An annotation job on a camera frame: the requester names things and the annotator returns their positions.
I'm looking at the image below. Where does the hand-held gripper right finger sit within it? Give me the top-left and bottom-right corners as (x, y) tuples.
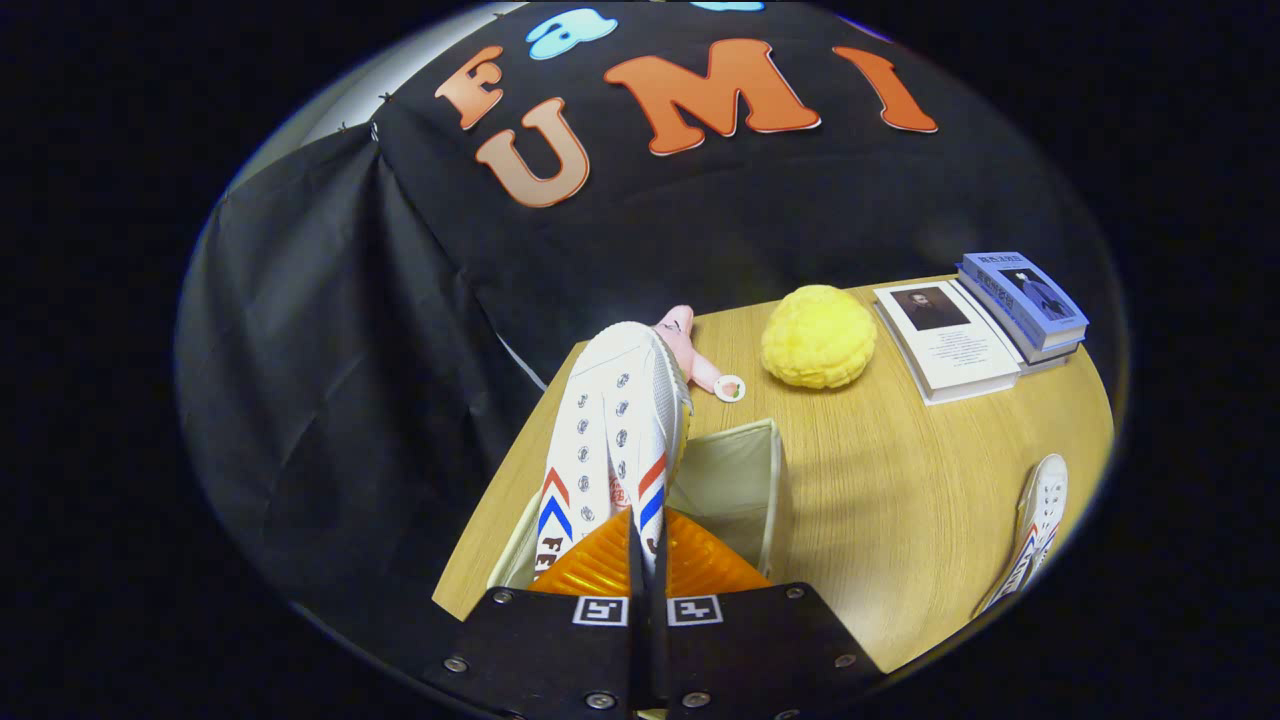
(653, 508), (887, 720)

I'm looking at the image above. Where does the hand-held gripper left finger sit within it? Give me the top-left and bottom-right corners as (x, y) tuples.
(420, 508), (648, 720)

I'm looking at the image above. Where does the beige fabric storage box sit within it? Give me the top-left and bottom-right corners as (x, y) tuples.
(487, 418), (784, 591)

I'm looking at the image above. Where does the white striped canvas shoe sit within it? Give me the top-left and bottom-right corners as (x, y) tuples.
(533, 321), (694, 583)
(975, 453), (1069, 616)

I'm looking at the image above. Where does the pink starfish plush toy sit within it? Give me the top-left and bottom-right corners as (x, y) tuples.
(655, 305), (746, 403)

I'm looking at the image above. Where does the yellow bun-shaped squishy toy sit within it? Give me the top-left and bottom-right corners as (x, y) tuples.
(760, 285), (879, 391)

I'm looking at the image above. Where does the black backdrop cloth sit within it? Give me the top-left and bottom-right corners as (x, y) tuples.
(175, 0), (1121, 641)

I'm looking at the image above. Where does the white book with portrait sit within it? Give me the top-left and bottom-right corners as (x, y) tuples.
(873, 281), (1023, 406)

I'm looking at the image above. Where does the blue book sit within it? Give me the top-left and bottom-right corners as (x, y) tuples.
(957, 251), (1090, 353)

